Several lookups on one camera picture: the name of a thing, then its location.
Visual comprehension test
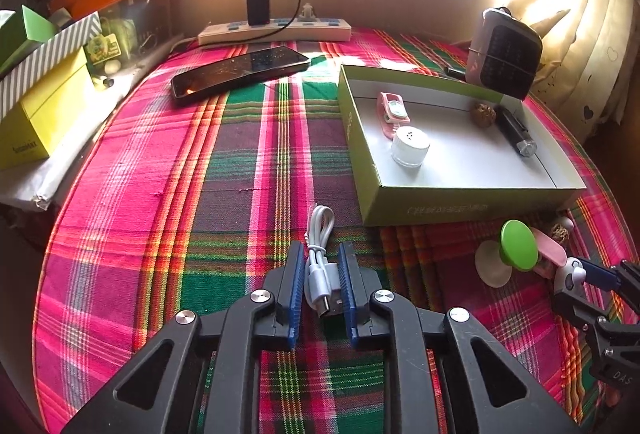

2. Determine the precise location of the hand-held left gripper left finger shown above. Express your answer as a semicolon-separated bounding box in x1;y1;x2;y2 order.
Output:
60;241;307;434

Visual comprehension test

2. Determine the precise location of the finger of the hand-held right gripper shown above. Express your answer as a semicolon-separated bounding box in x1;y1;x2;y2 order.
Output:
582;259;640;310
552;294;640;355

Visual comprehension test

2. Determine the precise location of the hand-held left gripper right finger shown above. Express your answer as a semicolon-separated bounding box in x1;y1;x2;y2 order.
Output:
338;241;583;434

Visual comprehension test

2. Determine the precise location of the white usb cable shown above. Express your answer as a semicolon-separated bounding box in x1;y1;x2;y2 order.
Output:
304;205;346;320

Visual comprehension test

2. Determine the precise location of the white panda-shaped gadget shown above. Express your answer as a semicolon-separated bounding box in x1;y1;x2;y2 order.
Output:
552;256;587;297

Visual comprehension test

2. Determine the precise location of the pink clip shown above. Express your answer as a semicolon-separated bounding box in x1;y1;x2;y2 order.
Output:
530;226;568;282

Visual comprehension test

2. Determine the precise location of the green-topped white suction holder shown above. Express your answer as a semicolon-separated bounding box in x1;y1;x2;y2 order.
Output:
474;220;540;287

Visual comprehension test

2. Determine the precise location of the green cardboard box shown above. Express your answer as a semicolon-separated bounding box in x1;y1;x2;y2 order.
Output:
337;64;587;227

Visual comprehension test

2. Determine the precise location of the white round jar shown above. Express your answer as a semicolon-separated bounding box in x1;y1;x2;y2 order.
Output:
390;125;432;169

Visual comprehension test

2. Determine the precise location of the black bike light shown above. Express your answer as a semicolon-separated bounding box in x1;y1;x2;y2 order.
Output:
495;106;538;158

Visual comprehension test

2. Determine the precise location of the small pink device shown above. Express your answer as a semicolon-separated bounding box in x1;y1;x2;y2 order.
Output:
376;91;412;141

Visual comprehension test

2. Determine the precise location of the plaid tablecloth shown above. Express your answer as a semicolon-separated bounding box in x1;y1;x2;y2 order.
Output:
32;26;631;434

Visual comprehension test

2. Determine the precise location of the black smartphone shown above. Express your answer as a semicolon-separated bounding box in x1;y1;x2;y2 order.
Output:
171;45;312;105

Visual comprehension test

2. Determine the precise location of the cream heart-print curtain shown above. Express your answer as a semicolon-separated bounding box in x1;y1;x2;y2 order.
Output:
500;0;631;150

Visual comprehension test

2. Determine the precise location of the small desktop heater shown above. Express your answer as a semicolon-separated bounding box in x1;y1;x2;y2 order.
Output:
465;7;544;101

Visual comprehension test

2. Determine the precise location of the white power strip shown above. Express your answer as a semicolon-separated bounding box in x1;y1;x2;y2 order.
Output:
197;16;352;47

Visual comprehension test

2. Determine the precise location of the white paper sheet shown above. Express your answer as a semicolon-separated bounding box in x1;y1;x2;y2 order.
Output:
0;154;101;212

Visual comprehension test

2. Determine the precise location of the black charger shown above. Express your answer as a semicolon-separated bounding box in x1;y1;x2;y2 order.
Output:
246;0;272;27

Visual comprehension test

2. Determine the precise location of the clear plastic container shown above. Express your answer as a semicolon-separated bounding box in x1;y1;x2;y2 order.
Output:
97;0;173;80

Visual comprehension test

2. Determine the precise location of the yellow box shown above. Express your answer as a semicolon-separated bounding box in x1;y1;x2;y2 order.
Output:
0;46;97;170

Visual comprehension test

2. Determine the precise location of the green card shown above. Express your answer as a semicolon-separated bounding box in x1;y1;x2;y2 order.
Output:
85;31;123;65

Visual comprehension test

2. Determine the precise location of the striped box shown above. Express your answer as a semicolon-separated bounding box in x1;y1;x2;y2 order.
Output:
0;11;103;120

